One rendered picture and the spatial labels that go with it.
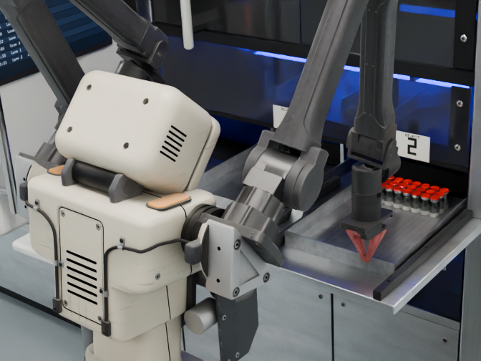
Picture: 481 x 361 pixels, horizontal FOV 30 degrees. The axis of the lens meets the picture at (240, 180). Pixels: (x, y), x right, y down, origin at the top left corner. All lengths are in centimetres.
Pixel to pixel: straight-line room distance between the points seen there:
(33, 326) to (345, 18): 228
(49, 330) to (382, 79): 207
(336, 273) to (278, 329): 74
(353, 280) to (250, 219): 54
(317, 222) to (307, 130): 68
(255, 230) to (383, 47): 43
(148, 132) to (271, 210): 21
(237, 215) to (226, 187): 89
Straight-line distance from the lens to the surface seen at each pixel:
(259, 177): 133
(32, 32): 143
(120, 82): 138
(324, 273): 181
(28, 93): 222
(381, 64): 155
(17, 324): 343
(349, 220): 174
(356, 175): 170
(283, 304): 247
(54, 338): 331
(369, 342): 236
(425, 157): 203
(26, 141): 224
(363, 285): 178
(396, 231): 196
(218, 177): 224
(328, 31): 136
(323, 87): 135
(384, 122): 163
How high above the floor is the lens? 181
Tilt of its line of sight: 25 degrees down
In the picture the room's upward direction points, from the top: 4 degrees counter-clockwise
